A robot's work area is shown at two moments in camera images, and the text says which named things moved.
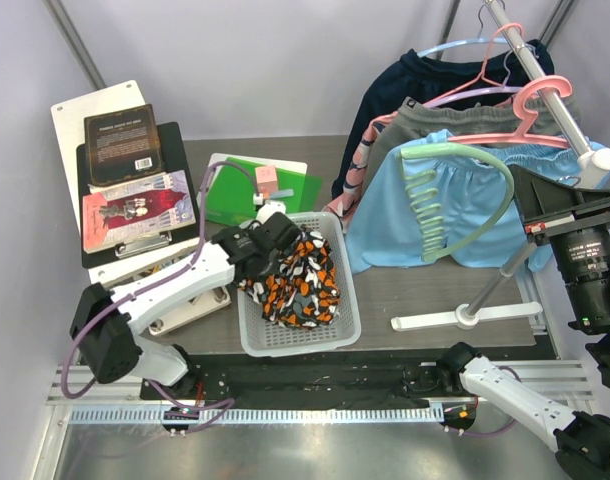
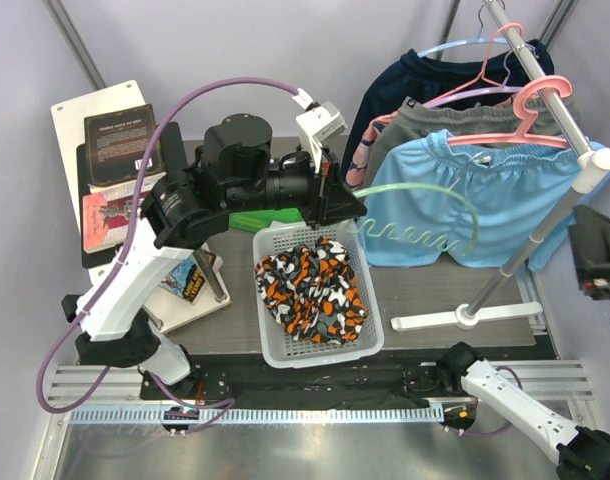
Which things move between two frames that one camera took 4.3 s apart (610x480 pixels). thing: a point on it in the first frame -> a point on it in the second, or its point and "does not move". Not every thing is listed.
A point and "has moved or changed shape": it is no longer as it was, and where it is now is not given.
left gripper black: [275, 265] -> [333, 201]
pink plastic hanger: [523, 136] does not move
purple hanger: [502, 89] does not move
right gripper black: [547, 205] -> [600, 244]
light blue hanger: [462, 42] does not move
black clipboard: [173, 159] does not move
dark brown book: [122, 144] does not move
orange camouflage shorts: [301, 290] has moved or changed shape
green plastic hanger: [426, 203] -> [410, 231]
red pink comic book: [125, 210] does not move
